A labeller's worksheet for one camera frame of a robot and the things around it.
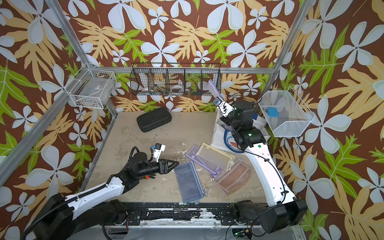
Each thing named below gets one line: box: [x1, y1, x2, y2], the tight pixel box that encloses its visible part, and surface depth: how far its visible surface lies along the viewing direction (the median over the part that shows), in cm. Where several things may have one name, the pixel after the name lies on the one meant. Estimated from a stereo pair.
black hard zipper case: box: [136, 107, 172, 132], surface depth 113 cm
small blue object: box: [267, 107, 279, 118], surface depth 86 cm
